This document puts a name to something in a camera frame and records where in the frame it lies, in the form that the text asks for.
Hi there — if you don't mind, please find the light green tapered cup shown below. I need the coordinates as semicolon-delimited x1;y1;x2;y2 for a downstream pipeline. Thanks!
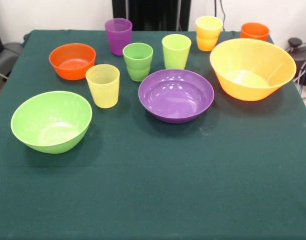
161;33;192;70

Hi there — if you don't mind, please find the green stepped cup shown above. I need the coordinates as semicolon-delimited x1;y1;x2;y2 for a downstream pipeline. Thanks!
122;42;154;83

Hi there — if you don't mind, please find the yellow-orange stepped cup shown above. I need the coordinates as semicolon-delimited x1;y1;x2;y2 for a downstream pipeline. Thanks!
194;15;224;53

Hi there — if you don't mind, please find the purple cup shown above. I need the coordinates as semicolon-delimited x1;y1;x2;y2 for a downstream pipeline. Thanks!
104;17;133;57

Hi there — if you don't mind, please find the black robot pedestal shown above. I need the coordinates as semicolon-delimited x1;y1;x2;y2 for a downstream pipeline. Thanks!
112;0;191;32

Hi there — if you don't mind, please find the dark green tablecloth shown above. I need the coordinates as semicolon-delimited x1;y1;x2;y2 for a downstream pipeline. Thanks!
0;29;306;240

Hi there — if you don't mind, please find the grey office chair base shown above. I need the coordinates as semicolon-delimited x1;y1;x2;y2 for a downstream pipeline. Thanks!
0;19;24;81

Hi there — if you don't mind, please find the purple bowl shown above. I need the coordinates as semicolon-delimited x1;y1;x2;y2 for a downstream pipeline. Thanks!
137;68;215;124

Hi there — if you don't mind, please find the orange-red bowl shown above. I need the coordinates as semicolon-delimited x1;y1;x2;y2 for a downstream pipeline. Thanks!
48;42;97;81

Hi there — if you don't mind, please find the yellow tapered cup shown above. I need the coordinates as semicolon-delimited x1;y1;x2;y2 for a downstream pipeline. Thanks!
85;63;121;109

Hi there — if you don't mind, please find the green bowl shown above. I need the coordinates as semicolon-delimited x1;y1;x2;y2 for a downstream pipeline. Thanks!
10;90;93;155

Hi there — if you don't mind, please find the large yellow-orange bowl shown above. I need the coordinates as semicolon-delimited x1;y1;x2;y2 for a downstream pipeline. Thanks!
209;38;297;102

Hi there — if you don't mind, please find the orange-red cup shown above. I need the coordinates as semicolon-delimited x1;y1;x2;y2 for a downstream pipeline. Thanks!
240;22;270;42

